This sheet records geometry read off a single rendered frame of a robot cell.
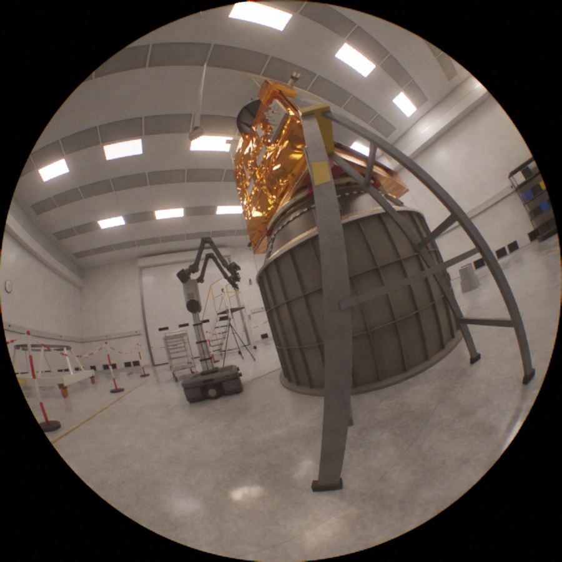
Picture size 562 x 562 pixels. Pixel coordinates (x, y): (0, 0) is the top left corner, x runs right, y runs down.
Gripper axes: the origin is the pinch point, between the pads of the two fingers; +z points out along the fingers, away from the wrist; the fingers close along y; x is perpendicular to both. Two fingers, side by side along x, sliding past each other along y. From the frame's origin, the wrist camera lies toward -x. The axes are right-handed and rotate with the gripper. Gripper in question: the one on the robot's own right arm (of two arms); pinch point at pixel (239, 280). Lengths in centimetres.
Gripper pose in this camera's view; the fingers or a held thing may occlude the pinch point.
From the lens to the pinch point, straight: 211.4
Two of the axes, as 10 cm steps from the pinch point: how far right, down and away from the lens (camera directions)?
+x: -6.7, 6.4, -3.8
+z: 7.0, 7.1, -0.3
